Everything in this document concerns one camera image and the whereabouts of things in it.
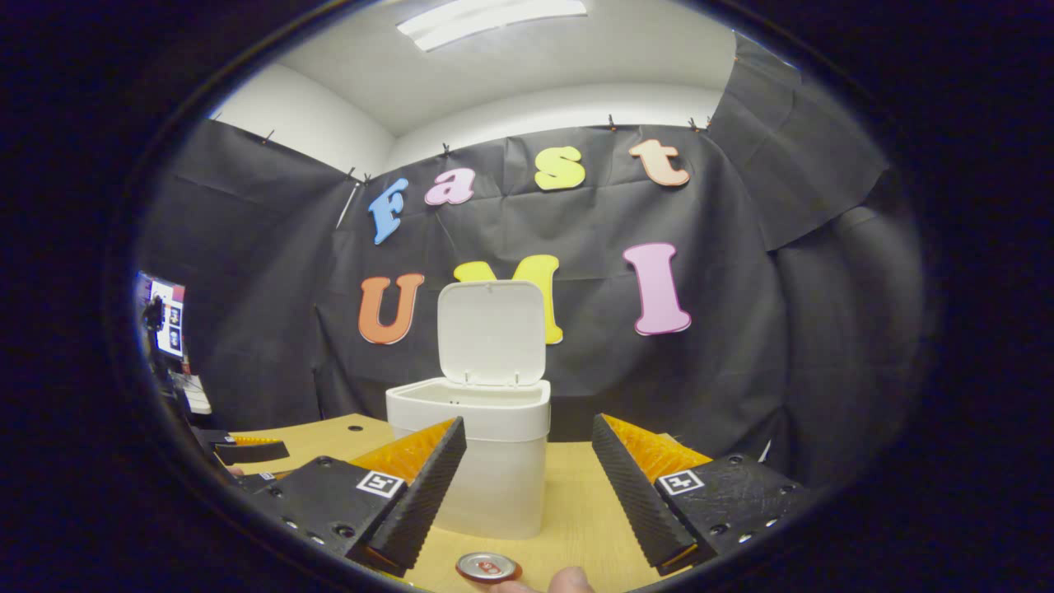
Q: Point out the black backdrop cloth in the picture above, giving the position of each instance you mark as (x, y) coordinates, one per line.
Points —
(700, 288)

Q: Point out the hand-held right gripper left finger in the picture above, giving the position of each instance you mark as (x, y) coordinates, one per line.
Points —
(424, 502)

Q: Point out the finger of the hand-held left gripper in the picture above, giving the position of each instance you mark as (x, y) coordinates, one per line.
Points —
(257, 482)
(251, 452)

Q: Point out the white side table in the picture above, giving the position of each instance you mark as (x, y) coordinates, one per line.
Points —
(198, 399)

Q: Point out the red pop can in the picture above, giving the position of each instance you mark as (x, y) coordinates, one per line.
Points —
(487, 567)

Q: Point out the computer monitor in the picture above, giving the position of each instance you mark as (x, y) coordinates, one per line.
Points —
(171, 317)

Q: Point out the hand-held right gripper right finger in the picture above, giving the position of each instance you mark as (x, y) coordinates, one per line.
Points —
(638, 502)

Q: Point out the wooden desktop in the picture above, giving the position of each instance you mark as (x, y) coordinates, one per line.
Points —
(568, 494)

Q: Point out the ceiling light panel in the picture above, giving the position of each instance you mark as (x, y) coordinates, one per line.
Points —
(494, 21)

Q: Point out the white desktop garbage bin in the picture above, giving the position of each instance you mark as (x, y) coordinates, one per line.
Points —
(473, 412)

